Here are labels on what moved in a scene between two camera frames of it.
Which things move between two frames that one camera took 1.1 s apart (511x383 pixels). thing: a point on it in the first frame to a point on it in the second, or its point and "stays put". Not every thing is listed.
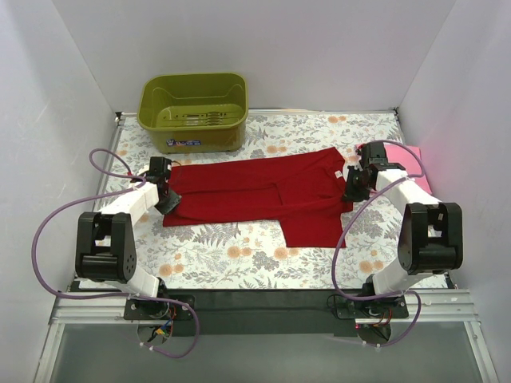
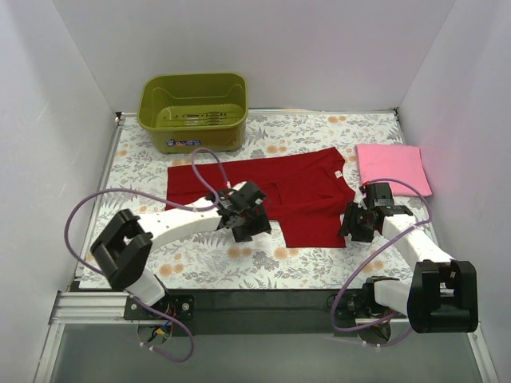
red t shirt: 304,190 stays put
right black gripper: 353,183 to 355,222
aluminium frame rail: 425,308 stays put
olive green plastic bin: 195,112 stays put
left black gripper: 170,200 to 252,220
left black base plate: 157,309 stays put
